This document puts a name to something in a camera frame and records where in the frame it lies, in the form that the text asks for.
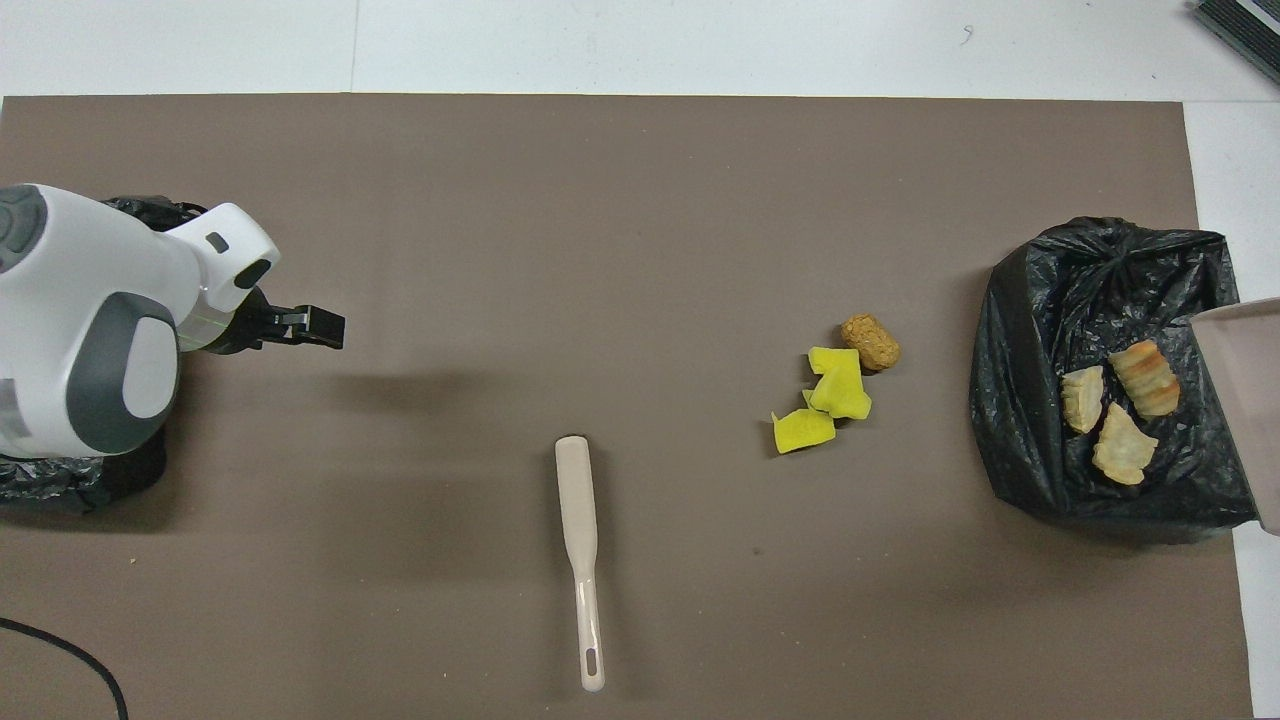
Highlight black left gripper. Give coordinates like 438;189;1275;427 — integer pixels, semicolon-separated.
178;283;346;357

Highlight beige hand brush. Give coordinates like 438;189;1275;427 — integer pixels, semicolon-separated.
554;435;608;694

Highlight yellow food pieces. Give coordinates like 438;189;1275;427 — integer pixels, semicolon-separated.
802;360;873;422

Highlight brown crumbly nugget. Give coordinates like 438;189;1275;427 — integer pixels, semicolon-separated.
840;313;902;372

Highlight pale bread chunk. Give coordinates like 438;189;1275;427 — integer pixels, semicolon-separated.
1091;402;1160;487
1060;364;1107;435

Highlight striped orange bread piece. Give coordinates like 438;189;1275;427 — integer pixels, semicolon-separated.
1108;340;1182;419

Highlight beige plastic dustpan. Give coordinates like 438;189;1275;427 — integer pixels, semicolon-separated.
1190;297;1280;538

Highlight right black bag bin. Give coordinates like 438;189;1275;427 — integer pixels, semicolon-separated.
0;195;216;517

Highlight black bag lined bin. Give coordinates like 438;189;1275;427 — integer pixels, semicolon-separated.
970;216;1261;536

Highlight brown paper table mat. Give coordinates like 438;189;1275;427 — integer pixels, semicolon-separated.
0;93;1256;720

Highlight dark ribbed panel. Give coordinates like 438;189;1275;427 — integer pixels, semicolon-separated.
1193;0;1280;87

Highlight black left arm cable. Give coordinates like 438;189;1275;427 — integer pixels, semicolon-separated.
0;617;129;720

